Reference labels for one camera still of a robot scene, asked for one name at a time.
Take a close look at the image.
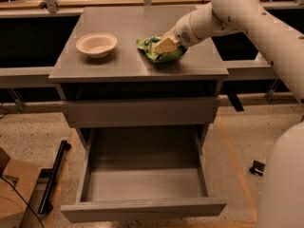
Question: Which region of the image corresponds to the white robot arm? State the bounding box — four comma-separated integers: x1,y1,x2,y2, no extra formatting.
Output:
155,0,304,228

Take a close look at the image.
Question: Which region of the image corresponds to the brown cardboard box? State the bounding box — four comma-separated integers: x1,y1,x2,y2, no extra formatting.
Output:
0,148,41,228

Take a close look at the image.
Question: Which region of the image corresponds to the white paper bowl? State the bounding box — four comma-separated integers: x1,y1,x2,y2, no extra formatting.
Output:
76,32,117,59

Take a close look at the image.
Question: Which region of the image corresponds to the black cable on left floor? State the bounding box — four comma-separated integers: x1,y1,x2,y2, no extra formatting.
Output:
0,176,46,228

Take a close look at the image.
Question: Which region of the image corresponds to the black metal floor bar left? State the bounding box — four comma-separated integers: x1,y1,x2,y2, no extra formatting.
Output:
38,140,71,215

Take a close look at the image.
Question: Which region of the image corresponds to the small black floor device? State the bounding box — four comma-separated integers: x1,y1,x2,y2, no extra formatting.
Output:
249,161,265,177

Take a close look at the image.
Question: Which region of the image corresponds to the green rice chip bag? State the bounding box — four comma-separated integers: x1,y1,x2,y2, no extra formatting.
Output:
136,35,187,63

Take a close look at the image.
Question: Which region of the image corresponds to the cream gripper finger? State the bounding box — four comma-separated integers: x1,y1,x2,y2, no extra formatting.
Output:
154,37,177,54

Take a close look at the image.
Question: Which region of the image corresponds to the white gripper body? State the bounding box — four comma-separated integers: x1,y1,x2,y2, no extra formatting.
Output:
162,13,201,48

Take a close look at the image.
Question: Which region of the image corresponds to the open grey middle drawer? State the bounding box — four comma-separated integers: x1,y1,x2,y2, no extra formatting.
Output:
61,125,226,223

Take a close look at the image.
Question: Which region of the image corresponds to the grey drawer cabinet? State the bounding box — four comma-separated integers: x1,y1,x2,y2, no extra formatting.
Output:
49,7,228,222

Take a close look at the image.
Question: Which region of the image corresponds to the closed grey top drawer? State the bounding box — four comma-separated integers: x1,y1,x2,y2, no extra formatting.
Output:
64,97,219,128

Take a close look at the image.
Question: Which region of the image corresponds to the grey metal rail shelf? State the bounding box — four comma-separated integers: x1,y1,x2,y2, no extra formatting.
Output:
0,1,304,89

